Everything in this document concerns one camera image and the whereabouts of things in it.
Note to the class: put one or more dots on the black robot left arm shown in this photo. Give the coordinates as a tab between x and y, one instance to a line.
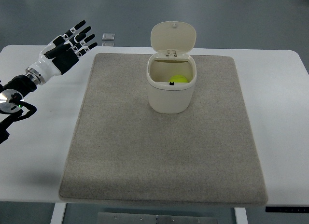
12	99

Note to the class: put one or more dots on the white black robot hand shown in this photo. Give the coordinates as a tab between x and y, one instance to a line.
58	56

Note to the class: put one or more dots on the yellow tennis ball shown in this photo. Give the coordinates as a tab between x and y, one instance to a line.
178	79

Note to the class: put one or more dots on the white right table leg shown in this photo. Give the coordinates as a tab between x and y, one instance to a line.
241	216

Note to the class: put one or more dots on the beige lidded bin box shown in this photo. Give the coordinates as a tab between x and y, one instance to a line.
172	41

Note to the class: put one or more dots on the white table leg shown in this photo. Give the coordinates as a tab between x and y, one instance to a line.
58	213
241	216

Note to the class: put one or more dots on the floor socket plate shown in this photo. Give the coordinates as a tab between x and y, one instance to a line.
108	36

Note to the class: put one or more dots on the white left table leg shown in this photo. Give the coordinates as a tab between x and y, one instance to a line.
58	213

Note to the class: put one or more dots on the black desk control panel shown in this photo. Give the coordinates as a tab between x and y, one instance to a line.
286	209

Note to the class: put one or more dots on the grey fabric mat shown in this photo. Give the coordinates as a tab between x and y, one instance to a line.
123	150

